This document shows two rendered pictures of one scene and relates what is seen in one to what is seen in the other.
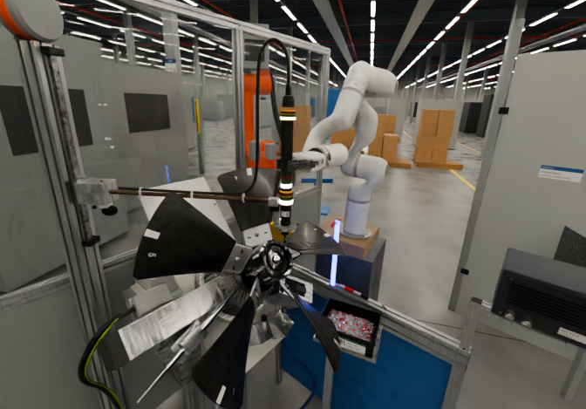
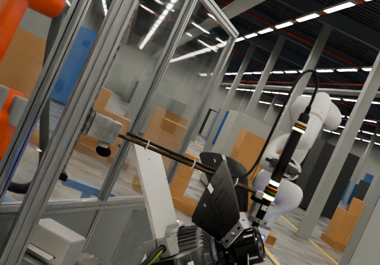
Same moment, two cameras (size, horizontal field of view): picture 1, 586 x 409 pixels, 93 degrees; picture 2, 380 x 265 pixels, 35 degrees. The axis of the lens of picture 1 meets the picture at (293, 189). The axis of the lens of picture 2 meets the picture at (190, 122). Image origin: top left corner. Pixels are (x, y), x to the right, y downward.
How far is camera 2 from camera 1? 1.48 m
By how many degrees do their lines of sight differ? 27
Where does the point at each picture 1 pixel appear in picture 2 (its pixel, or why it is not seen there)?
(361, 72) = (327, 104)
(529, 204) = not seen: outside the picture
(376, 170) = (293, 197)
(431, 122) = (250, 155)
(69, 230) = (60, 157)
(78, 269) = (40, 202)
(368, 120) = not seen: hidden behind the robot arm
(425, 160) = not seen: hidden behind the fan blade
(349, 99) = (315, 125)
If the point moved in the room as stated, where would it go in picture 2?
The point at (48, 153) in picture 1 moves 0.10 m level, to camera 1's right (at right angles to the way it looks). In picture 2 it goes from (91, 78) to (121, 91)
